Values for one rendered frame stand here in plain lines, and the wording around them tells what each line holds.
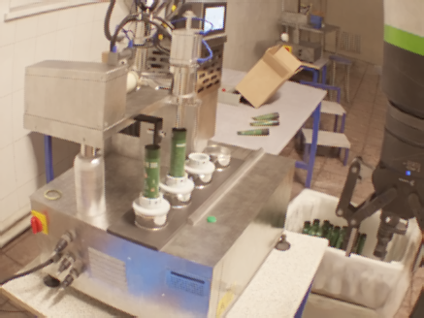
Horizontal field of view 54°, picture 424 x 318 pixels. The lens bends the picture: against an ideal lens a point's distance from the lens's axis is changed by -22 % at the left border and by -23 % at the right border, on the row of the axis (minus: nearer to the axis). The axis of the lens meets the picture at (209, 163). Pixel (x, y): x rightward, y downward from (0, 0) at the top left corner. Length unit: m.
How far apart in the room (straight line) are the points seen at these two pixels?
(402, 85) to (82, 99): 0.70
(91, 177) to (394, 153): 0.71
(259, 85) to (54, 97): 1.86
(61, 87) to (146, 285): 0.45
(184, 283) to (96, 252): 0.21
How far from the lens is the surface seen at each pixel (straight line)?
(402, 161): 0.42
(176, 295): 1.00
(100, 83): 0.92
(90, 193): 1.02
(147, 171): 0.94
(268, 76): 2.71
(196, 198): 1.12
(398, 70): 0.40
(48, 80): 1.02
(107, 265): 1.06
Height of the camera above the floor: 1.54
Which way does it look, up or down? 23 degrees down
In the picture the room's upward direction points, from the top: 5 degrees clockwise
